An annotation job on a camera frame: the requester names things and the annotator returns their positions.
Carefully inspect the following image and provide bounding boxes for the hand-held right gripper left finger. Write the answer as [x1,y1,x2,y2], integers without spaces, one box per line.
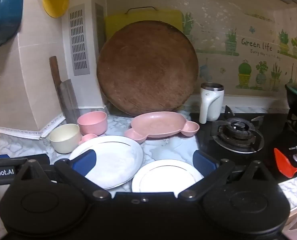
[13,149,112,202]

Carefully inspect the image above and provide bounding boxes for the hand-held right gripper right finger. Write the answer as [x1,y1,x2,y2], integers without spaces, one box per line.
[178,150,280,202]

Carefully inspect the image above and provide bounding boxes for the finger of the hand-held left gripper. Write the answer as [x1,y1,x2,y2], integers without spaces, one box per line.
[27,154,51,166]

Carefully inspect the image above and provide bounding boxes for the pink heart-shaped dish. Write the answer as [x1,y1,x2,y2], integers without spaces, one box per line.
[78,134,99,145]

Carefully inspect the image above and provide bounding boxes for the large white plate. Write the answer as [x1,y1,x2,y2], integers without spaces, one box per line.
[69,135,144,190]

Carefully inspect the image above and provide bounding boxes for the cream bowl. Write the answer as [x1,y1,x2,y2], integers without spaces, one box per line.
[48,124,81,154]

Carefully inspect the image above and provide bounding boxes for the pink bowl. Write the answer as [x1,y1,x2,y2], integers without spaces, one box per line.
[77,111,107,136]

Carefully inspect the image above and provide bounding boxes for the small white plate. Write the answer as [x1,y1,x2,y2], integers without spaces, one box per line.
[132,159,204,193]

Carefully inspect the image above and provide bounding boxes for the pink bear-shaped plate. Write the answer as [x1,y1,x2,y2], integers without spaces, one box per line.
[124,111,200,144]

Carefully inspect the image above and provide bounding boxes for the gas stove burner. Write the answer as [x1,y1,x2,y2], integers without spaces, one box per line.
[211,120,265,154]

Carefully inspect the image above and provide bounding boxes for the white mug with steel rim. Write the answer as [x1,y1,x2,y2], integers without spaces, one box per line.
[199,82,224,124]

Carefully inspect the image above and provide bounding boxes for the black glass stove top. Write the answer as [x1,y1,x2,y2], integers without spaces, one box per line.
[190,112,297,183]

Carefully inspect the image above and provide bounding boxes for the orange spatula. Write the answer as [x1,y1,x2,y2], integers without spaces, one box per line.
[274,148,297,178]

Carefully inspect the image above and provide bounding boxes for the round wooden cutting board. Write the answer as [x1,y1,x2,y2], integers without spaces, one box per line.
[97,20,199,117]

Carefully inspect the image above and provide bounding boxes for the grey vent grille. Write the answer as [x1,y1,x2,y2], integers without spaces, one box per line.
[68,4,91,76]

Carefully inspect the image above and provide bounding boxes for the yellow cutting board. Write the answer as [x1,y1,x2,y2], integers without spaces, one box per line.
[105,7,183,40]

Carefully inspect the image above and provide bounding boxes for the yellow hanging pan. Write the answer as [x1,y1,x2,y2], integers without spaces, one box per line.
[43,0,69,18]

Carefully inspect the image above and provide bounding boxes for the cleaver with wooden handle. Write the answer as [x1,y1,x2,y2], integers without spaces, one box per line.
[50,56,80,125]

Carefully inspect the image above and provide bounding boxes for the green plant wall sticker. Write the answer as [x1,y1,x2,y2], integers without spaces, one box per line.
[184,11,297,92]

